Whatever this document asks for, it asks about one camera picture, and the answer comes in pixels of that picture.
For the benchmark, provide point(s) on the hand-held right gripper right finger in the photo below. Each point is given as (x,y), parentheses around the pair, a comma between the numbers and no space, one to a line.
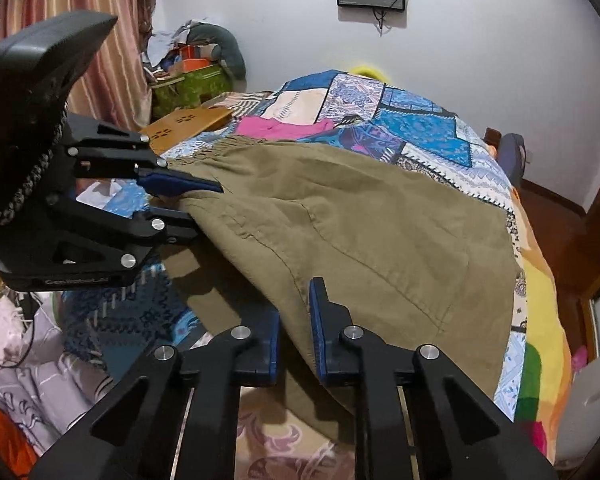
(320,330)

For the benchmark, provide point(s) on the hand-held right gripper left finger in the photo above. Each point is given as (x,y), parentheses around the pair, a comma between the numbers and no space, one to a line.
(266,345)

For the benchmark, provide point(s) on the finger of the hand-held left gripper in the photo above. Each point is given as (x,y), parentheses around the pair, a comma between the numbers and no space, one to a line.
(175,232)
(180,184)

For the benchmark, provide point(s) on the beige floral blanket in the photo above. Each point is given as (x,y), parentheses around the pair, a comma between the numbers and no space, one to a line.
(280,440)

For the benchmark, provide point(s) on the striped curtain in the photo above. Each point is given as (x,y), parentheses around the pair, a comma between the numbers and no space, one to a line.
(80,25)

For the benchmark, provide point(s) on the wooden lap tray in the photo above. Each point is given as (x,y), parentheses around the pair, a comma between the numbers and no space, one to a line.
(185,127)

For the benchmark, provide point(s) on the pink cloth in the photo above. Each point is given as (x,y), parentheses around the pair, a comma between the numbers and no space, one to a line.
(280,128)

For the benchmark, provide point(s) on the yellow round object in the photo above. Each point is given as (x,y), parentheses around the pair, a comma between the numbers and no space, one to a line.
(367,70)

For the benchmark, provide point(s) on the green patterned box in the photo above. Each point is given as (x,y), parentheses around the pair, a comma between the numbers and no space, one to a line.
(190,87)

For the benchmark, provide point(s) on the colourful striped blanket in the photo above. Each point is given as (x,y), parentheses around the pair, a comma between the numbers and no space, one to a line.
(545,340)

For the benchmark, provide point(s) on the grey patterned bedding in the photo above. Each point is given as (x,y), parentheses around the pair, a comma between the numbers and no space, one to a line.
(35,375)

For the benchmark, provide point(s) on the grey neck pillow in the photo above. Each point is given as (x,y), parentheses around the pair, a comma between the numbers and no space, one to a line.
(225,47)

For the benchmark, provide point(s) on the blue patchwork bedspread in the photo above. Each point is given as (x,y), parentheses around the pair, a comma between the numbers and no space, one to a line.
(380,110)

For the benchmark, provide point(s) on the orange box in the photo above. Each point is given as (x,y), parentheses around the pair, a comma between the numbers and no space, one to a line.
(192,62)

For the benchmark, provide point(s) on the olive green pants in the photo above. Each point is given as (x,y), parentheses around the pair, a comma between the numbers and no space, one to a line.
(360,240)

